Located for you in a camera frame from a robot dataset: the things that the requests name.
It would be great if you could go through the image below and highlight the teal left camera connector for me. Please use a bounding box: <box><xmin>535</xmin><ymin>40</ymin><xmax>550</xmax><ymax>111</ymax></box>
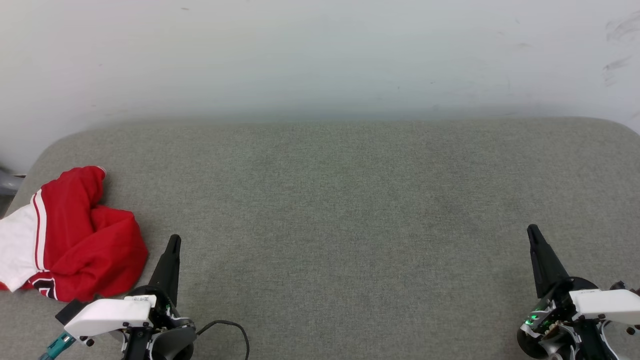
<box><xmin>39</xmin><ymin>332</ymin><xmax>77</xmax><ymax>360</ymax></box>

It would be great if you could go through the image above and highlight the red and white jersey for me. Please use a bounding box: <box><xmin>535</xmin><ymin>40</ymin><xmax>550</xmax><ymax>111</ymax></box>
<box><xmin>0</xmin><ymin>165</ymin><xmax>149</xmax><ymax>303</ymax></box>

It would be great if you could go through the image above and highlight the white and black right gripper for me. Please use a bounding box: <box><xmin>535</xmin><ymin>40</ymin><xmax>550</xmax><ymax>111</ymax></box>
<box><xmin>527</xmin><ymin>224</ymin><xmax>640</xmax><ymax>326</ymax></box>

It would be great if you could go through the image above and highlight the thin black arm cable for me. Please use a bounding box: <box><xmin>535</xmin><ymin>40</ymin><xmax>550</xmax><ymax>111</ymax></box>
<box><xmin>196</xmin><ymin>320</ymin><xmax>250</xmax><ymax>360</ymax></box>

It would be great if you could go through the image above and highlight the grey object beside sofa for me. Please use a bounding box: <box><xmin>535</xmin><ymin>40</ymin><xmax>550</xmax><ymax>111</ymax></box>
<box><xmin>0</xmin><ymin>166</ymin><xmax>27</xmax><ymax>199</ymax></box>

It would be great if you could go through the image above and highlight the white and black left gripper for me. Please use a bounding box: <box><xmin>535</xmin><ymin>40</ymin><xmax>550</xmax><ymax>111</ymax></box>
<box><xmin>64</xmin><ymin>234</ymin><xmax>198</xmax><ymax>360</ymax></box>

